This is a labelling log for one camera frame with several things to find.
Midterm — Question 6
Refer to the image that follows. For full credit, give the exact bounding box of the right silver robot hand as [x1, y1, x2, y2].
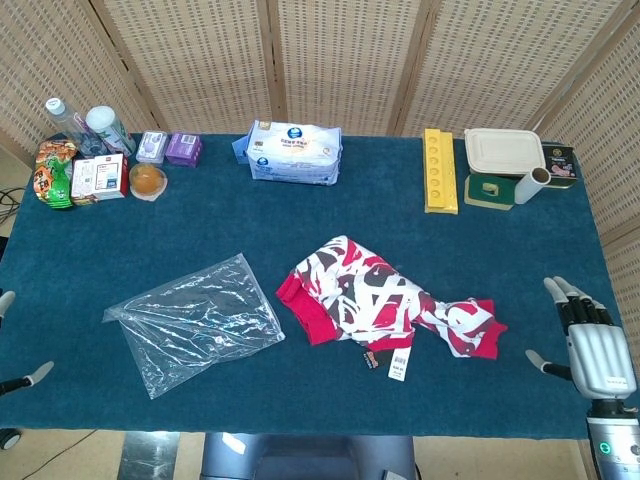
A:
[524, 276, 639, 401]

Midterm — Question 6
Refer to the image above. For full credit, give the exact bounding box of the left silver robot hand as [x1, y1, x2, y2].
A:
[0, 289, 55, 399]

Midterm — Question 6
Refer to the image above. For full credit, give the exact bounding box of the clear plastic bag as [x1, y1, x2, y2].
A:
[102, 252, 287, 401]

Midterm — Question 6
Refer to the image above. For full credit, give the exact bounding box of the red white patterned garment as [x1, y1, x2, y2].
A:
[276, 234, 509, 384]

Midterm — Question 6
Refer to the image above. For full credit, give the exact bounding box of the orange green snack bag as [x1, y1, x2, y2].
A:
[33, 139, 80, 211]

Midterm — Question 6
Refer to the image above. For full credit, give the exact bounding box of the grey metal table leg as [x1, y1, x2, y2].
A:
[121, 432, 181, 480]

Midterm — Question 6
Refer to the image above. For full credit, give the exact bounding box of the white paper roll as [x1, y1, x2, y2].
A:
[514, 167, 553, 206]

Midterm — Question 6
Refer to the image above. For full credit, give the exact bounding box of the dark blue table cloth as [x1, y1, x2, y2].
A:
[0, 132, 627, 442]

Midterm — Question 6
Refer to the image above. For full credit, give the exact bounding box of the black food tin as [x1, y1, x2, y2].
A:
[539, 143, 581, 191]

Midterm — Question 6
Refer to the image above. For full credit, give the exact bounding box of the green gold tin box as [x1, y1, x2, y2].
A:
[463, 173, 518, 211]

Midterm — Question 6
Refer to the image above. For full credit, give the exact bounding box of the white red carton box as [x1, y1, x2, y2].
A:
[70, 153, 130, 207]

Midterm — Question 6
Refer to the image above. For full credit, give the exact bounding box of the beige lidded lunch box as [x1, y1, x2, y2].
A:
[463, 128, 547, 177]

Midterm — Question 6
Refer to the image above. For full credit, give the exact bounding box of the yellow block with holes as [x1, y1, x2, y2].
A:
[423, 128, 460, 215]

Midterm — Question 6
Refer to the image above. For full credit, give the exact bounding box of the clear plastic water bottle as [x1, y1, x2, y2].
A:
[44, 97, 109, 157]

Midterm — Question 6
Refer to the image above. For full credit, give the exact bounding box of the pale purple clear pack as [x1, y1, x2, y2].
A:
[135, 130, 170, 165]

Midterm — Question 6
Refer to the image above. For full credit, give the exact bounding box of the purple small box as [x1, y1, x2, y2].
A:
[164, 132, 204, 168]

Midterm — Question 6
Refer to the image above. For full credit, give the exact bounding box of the grey robot torso base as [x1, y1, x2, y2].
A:
[199, 432, 419, 480]

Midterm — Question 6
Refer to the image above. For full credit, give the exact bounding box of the white blue tissue pack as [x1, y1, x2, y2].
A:
[244, 119, 344, 187]

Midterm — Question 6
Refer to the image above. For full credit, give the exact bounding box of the woven rattan folding screen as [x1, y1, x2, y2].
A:
[0, 0, 640, 361]

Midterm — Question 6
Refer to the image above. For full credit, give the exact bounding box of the black floor cable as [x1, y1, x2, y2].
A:
[0, 188, 22, 224]

